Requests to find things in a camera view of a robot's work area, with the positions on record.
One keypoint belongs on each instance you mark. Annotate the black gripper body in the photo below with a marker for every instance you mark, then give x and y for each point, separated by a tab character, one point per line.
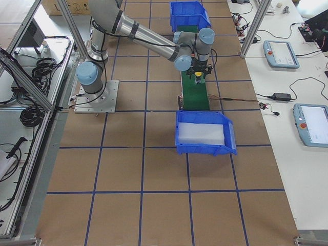
189	72

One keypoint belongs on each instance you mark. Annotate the yellow push button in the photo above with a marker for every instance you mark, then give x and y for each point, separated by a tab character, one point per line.
198	77

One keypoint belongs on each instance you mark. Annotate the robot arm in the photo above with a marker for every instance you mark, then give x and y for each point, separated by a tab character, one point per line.
189	50

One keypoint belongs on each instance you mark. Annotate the blue bin with buttons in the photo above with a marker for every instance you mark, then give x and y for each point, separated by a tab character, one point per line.
188	13

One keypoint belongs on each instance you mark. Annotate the green conveyor belt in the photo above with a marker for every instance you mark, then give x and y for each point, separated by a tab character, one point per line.
193	96

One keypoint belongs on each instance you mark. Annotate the blue empty bin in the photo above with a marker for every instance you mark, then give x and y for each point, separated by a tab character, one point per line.
206	117

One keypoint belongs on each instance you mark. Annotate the white foam pad target bin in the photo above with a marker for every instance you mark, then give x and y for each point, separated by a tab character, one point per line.
211	134

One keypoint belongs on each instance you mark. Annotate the upper teach pendant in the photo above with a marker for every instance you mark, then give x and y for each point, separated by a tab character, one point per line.
280	54

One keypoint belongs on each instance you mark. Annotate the teach pendant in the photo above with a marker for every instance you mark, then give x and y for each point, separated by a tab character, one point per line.
280	54
311	123

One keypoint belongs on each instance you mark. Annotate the black power brick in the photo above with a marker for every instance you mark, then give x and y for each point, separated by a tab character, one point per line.
280	97

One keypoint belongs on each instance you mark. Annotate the lower teach pendant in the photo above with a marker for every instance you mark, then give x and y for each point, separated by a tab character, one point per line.
311	123

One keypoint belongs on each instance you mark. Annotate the aluminium frame post right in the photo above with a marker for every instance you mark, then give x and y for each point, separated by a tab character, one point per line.
261	12

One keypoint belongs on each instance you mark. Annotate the aluminium frame post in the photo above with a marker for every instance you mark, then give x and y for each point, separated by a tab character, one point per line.
73	29
261	12

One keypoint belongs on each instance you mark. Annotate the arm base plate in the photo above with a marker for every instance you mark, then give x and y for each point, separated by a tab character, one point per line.
102	102

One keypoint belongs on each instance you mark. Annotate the aluminium frame post left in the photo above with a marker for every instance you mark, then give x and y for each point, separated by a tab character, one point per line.
73	29

